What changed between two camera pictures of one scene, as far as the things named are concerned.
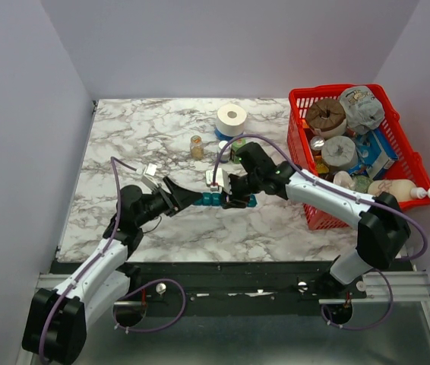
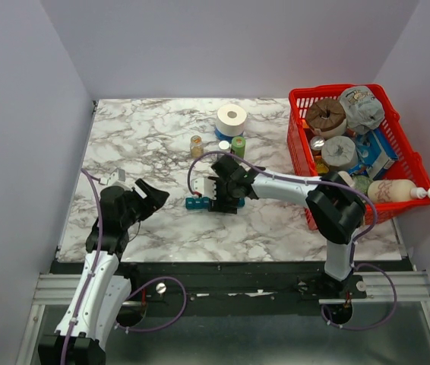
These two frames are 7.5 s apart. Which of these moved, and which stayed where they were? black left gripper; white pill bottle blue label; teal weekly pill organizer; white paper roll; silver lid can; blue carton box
Moved: black left gripper; teal weekly pill organizer
Stayed: silver lid can; blue carton box; white paper roll; white pill bottle blue label
